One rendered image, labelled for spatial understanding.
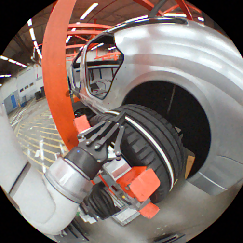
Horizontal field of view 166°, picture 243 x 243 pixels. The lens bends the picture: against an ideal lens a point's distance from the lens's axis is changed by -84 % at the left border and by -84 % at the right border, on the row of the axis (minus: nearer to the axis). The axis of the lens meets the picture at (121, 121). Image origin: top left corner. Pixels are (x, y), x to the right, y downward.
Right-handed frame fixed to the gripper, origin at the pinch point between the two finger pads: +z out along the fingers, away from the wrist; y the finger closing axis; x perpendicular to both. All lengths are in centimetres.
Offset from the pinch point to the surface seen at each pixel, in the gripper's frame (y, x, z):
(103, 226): 7, -119, -66
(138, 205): 16.4, -20.2, -19.7
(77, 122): -24.5, -8.8, 0.2
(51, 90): -44.0, 9.1, -1.3
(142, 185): 13.2, -4.3, -16.0
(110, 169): 3.6, -7.4, -13.9
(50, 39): -44, 44, 0
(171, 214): 87, -118, -21
